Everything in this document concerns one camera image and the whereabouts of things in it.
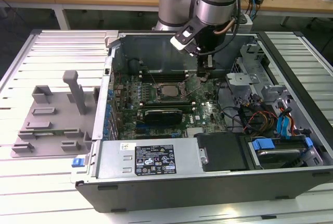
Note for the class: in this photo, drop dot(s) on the grey parts rack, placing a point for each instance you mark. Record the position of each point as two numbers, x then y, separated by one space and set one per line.
59 120

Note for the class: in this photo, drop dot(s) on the silver power supply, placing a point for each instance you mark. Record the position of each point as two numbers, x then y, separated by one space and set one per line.
112 161

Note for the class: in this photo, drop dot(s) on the blue case latch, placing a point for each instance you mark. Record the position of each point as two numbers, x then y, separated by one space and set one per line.
76 162

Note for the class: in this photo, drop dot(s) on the black RAM slot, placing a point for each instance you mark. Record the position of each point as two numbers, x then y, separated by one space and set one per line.
164 71
164 74
164 77
166 101
166 105
187 107

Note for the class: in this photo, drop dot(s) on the green RAM stick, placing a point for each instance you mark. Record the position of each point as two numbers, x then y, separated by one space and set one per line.
56 132

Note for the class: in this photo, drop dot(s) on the metal locking lever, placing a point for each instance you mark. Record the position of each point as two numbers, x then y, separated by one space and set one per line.
154 79

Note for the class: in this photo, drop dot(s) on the silver CPU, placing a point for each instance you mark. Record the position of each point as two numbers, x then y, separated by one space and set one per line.
170 90

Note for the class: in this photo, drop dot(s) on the silver metal drive cage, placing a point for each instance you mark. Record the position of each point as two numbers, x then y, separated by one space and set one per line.
244 78

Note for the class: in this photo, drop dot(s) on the black plastic shroud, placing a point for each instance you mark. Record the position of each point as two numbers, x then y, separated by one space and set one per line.
221 153

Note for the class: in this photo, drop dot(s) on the black round part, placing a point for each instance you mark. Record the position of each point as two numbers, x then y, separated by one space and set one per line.
134 66

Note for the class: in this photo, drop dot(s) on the silver metal latch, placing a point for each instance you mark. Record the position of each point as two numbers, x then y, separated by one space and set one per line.
204 156

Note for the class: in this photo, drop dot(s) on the silver heatsink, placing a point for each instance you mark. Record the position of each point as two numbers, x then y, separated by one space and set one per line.
195 130

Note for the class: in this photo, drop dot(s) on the black PC case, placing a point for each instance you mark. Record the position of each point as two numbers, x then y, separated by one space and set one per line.
182 192

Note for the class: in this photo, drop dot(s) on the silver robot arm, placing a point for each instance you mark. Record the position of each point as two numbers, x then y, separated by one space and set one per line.
216 8

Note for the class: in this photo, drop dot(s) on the black graphics card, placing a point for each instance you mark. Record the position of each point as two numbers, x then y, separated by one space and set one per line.
164 116

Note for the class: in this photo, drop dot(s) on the hard disk in blue carrier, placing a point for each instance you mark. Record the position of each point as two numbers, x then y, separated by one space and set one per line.
264 144

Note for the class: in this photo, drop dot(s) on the small blue clip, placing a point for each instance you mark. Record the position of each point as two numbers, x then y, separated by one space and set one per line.
308 142

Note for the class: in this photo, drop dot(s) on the green motherboard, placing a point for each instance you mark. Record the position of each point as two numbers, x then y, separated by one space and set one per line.
208 109

